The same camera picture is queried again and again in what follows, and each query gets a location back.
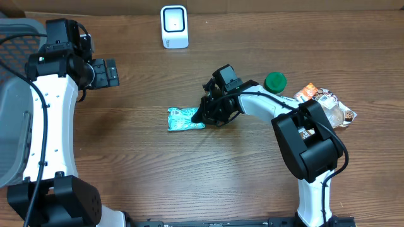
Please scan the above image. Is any teal tissue packet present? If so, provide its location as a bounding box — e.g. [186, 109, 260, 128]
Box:
[167, 107, 205, 131]

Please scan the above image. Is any green lid jar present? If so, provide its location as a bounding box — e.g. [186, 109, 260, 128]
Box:
[264, 72, 287, 95]

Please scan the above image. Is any orange snack packet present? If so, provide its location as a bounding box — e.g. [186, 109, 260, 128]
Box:
[294, 83, 318, 103]

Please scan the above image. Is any brown PanTree snack bag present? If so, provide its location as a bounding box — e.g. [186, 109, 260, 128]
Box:
[311, 88, 357, 129]

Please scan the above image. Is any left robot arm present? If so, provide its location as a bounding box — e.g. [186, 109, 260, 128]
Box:
[1, 18, 130, 226]

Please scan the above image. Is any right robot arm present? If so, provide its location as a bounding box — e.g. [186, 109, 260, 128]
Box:
[191, 64, 354, 226]

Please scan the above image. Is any white barcode scanner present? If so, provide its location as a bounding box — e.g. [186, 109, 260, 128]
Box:
[160, 5, 189, 49]

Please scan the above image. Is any grey plastic shopping basket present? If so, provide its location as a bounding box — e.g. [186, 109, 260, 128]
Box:
[1, 18, 46, 188]

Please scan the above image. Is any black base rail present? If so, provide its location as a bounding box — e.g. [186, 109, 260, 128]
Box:
[132, 216, 357, 227]

